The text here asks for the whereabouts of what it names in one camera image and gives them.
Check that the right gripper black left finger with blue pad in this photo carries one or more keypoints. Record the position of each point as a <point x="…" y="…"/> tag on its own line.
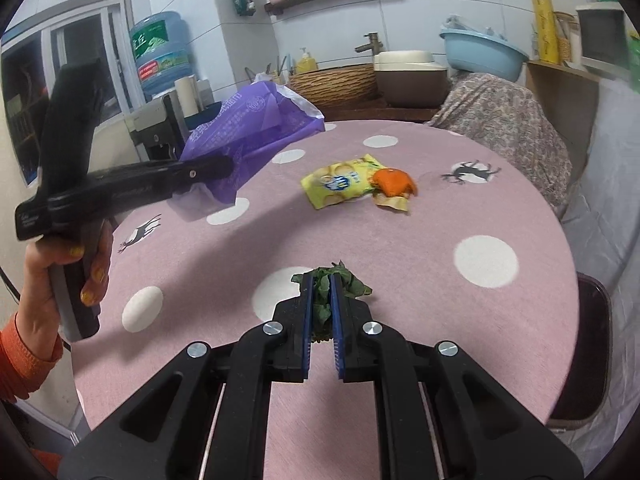
<point x="205" y="413"/>

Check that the yellow foil roll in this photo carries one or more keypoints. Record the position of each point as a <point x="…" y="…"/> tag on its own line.
<point x="548" y="48"/>

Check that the light blue plastic basin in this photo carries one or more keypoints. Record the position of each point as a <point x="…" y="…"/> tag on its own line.
<point x="475" y="52"/>

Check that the pink polka dot tablecloth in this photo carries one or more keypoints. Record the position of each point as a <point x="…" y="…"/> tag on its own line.
<point x="480" y="259"/>

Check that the left hand yellow nails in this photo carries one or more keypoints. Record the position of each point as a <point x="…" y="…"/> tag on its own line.
<point x="37" y="318"/>

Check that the wooden side cabinet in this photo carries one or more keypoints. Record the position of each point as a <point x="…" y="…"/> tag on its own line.
<point x="569" y="99"/>

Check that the tissue box holder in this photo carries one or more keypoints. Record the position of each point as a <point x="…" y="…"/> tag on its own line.
<point x="267" y="77"/>

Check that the brown white rice cooker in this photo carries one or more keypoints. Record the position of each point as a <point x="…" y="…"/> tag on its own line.
<point x="411" y="79"/>

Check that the floral patterned cloth cover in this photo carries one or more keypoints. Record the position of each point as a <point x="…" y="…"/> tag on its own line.
<point x="507" y="118"/>

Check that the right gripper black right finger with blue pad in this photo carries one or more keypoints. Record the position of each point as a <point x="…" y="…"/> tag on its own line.
<point x="440" y="415"/>

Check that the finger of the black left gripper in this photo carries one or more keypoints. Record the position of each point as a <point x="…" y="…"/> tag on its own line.
<point x="132" y="186"/>

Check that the orange sleeve forearm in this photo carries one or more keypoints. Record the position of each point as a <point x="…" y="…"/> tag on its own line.
<point x="21" y="372"/>

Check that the brass faucet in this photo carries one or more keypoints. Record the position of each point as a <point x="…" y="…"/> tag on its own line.
<point x="374" y="45"/>

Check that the black water dispenser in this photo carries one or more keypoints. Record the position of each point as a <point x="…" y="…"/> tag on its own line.
<point x="160" y="129"/>

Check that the green leaf vegetable scrap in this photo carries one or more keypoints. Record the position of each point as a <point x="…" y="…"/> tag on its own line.
<point x="352" y="286"/>

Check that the orange peel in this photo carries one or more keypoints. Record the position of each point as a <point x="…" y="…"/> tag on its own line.
<point x="394" y="182"/>

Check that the purple plastic bag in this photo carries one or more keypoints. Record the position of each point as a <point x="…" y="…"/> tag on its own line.
<point x="251" y="128"/>

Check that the white sheet cover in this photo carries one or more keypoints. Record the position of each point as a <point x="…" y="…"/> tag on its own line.
<point x="601" y="225"/>

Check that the white microwave oven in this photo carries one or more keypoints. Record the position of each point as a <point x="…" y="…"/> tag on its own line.
<point x="603" y="36"/>

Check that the wicker basket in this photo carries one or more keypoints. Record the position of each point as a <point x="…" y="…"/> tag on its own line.
<point x="333" y="87"/>

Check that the yellow snack wrapper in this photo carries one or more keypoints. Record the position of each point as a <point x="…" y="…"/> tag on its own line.
<point x="345" y="181"/>

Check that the blue water jug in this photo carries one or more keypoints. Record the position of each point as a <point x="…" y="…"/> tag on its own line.
<point x="161" y="52"/>

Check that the brown trash bin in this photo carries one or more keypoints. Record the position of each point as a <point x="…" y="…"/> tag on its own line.
<point x="587" y="382"/>

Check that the yellow soap dispenser bottle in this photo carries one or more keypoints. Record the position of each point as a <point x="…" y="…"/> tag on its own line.
<point x="306" y="63"/>

